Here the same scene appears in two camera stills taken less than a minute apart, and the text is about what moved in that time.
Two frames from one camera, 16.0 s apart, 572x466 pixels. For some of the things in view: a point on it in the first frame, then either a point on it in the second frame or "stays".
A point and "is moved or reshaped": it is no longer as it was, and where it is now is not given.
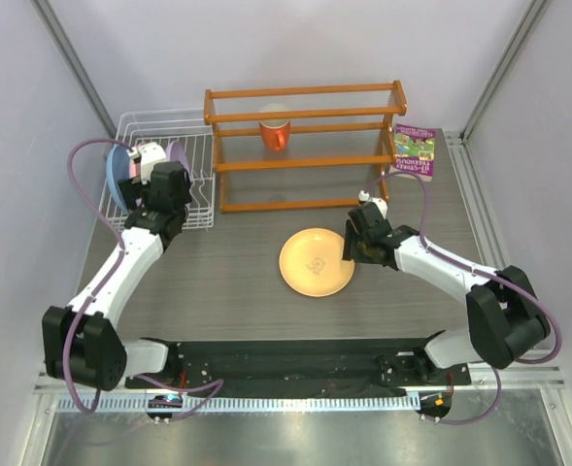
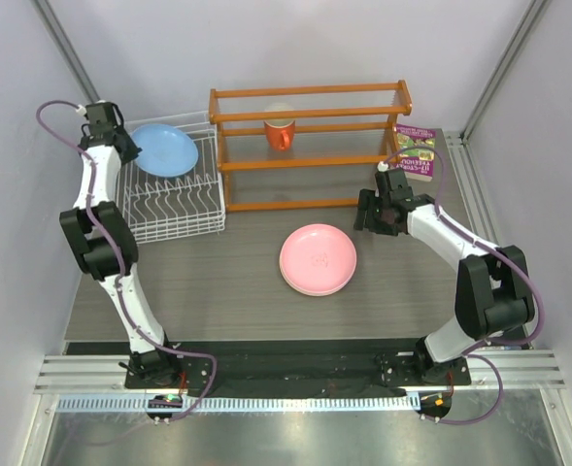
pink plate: [134, 169] → [318, 258]
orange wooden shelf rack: [302, 147] stays
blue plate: [118, 166] is moved or reshaped
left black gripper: [132, 190] → [134, 149]
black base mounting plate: [300, 369] stays
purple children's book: [415, 150] stays
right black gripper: [351, 250] → [368, 200]
